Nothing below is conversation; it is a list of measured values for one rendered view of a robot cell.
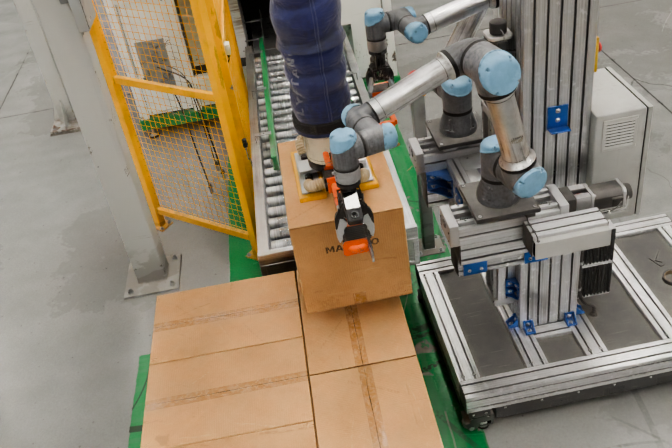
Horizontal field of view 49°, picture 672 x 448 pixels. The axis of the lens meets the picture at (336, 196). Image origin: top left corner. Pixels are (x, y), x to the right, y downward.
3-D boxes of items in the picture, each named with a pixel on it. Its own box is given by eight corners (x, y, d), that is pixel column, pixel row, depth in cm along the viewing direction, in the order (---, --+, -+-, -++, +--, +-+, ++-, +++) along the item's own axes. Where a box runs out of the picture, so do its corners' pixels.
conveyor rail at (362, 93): (341, 55, 524) (337, 30, 513) (348, 54, 524) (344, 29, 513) (408, 260, 334) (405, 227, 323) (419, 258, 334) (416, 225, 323)
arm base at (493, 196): (512, 180, 265) (512, 156, 259) (527, 203, 252) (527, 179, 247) (470, 188, 264) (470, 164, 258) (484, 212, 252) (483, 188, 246)
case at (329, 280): (294, 221, 325) (277, 143, 302) (383, 204, 326) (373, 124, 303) (307, 314, 275) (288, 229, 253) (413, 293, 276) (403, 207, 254)
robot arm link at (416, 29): (531, 1, 274) (413, 53, 269) (516, -8, 283) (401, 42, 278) (528, -28, 267) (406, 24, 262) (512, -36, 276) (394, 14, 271)
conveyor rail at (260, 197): (249, 71, 522) (244, 46, 511) (257, 70, 522) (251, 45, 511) (265, 287, 332) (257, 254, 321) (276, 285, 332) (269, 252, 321)
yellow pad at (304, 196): (290, 156, 293) (288, 145, 290) (315, 151, 293) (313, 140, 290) (300, 203, 264) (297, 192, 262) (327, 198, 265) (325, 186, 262)
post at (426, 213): (421, 243, 406) (407, 78, 349) (433, 241, 406) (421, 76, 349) (424, 251, 400) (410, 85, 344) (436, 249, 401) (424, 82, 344)
